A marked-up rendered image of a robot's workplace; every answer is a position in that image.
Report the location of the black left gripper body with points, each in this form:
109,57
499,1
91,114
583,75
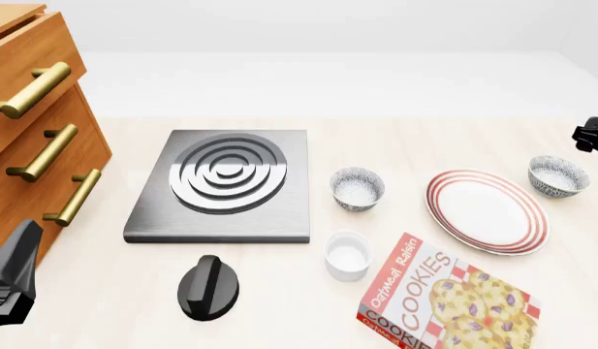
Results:
10,301

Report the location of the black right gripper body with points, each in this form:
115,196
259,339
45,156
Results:
594,140

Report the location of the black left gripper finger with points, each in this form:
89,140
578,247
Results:
20,251

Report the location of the patterned black-white bowl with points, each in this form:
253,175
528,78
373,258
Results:
559,177
356,189

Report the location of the plate with red rings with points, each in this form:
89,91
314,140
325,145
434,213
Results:
487,211

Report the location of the flat black stove plate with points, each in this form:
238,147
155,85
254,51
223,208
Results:
216,218

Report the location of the wooden drawer slightly open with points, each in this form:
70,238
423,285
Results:
17,65

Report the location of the round black stove knob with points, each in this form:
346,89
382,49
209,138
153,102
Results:
209,289

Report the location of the oatmeal raisin cookies box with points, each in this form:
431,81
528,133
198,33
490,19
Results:
449,301

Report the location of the wooden cabinet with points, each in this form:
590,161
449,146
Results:
8,16

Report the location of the small white ramekin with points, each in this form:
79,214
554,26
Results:
348,256

